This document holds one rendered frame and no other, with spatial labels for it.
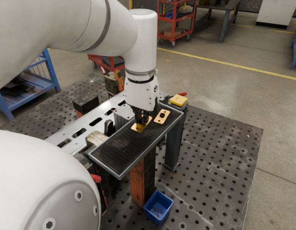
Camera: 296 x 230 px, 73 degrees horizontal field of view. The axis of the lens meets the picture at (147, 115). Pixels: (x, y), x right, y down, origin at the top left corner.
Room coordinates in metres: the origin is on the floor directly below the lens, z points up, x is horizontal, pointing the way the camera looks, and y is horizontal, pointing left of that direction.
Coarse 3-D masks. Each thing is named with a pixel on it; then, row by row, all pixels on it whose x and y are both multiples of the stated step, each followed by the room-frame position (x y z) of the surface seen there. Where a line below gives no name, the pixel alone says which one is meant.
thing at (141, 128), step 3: (150, 117) 0.52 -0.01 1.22; (141, 120) 0.50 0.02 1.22; (150, 120) 0.51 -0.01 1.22; (135, 123) 0.49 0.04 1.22; (138, 123) 0.49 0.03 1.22; (141, 123) 0.49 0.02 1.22; (147, 123) 0.49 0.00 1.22; (132, 126) 0.48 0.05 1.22; (135, 126) 0.48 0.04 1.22; (138, 126) 0.48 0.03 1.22; (141, 126) 0.48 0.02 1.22; (144, 126) 0.48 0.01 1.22; (132, 129) 0.47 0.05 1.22; (135, 129) 0.47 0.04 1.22; (138, 129) 0.47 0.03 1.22; (141, 129) 0.47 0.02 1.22
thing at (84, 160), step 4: (76, 156) 0.47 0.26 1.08; (80, 156) 0.47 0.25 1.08; (80, 160) 0.45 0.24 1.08; (84, 160) 0.45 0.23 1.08; (88, 160) 0.45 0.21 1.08; (84, 164) 0.43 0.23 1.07; (88, 164) 0.43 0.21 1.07; (92, 164) 0.43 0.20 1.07; (88, 168) 0.42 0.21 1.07; (92, 168) 0.43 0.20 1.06; (92, 172) 0.43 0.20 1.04; (96, 184) 0.44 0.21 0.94; (100, 196) 0.44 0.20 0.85; (100, 200) 0.43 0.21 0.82; (104, 208) 0.44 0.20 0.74; (104, 212) 0.43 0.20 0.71
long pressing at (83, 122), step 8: (120, 96) 0.97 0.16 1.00; (104, 104) 0.89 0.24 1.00; (112, 104) 0.89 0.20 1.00; (88, 112) 0.82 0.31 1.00; (96, 112) 0.82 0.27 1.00; (104, 112) 0.82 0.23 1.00; (80, 120) 0.76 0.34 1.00; (88, 120) 0.76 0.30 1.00; (104, 120) 0.76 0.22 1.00; (112, 120) 0.76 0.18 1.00; (64, 128) 0.70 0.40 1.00; (72, 128) 0.70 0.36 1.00; (80, 128) 0.70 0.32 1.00; (88, 128) 0.70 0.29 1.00; (96, 128) 0.70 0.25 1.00; (56, 136) 0.64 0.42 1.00; (64, 136) 0.64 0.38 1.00; (80, 136) 0.64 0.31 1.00; (56, 144) 0.60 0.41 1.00; (72, 144) 0.60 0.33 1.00; (80, 144) 0.60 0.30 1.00; (72, 152) 0.55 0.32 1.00; (80, 152) 0.56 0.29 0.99
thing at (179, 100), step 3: (174, 96) 0.74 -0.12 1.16; (177, 96) 0.74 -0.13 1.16; (180, 96) 0.74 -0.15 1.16; (171, 99) 0.71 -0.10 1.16; (174, 99) 0.71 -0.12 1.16; (177, 99) 0.71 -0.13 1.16; (180, 99) 0.71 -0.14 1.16; (183, 99) 0.71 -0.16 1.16; (186, 99) 0.71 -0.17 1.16; (171, 102) 0.70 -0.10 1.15; (174, 102) 0.69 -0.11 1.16; (177, 102) 0.69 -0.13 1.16; (180, 102) 0.69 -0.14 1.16; (183, 102) 0.69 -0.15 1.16; (180, 105) 0.68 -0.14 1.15
